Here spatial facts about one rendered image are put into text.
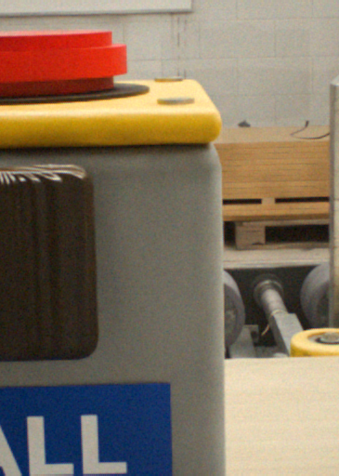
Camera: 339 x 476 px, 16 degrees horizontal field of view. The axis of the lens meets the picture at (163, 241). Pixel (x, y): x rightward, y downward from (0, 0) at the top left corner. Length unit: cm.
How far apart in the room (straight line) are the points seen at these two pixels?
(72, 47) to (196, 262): 4
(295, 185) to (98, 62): 598
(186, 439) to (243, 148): 594
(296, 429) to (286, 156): 520
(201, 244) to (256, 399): 87
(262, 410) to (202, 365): 84
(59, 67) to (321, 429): 80
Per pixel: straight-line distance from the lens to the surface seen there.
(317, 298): 174
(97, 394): 20
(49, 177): 18
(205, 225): 19
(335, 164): 132
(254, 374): 113
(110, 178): 19
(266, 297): 179
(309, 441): 97
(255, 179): 617
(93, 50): 21
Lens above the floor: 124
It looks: 11 degrees down
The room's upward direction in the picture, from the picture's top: 1 degrees counter-clockwise
